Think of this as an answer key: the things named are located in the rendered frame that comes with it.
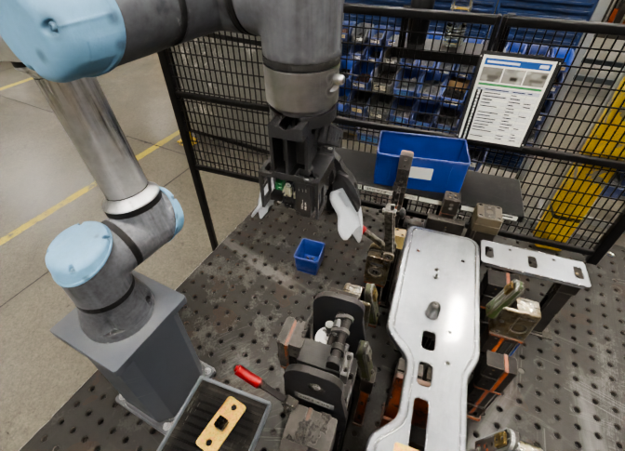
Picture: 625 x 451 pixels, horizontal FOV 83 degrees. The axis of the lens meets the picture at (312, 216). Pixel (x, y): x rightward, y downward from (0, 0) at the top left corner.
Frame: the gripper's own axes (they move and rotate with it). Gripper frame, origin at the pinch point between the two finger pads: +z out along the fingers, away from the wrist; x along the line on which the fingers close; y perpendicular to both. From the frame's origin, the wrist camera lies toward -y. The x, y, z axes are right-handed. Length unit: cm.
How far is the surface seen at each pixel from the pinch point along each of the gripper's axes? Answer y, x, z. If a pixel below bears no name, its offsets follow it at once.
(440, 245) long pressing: -49, 25, 44
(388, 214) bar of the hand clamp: -33.8, 8.8, 23.3
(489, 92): -90, 30, 11
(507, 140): -90, 41, 27
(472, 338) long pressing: -19, 35, 44
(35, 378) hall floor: 8, -145, 144
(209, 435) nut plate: 23.4, -8.8, 27.7
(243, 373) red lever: 12.3, -8.8, 28.8
